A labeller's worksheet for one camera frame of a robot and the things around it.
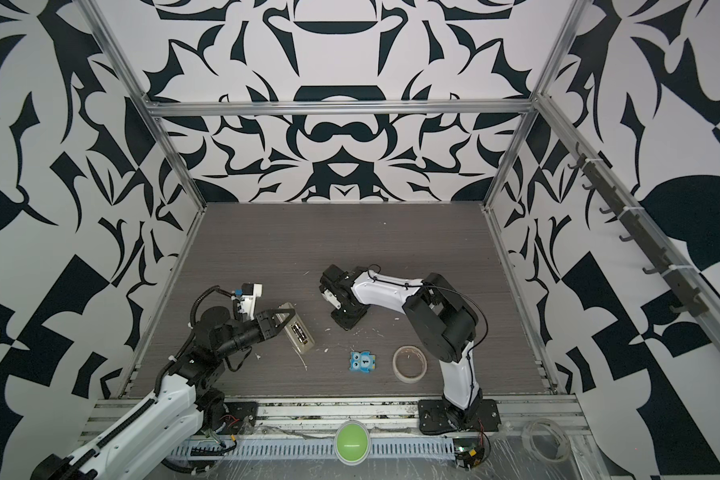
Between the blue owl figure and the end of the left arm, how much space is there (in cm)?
22

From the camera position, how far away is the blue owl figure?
826 mm

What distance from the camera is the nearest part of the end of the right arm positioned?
2.23ft

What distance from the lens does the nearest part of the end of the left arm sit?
2.29 ft

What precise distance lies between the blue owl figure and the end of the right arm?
0.27 ft
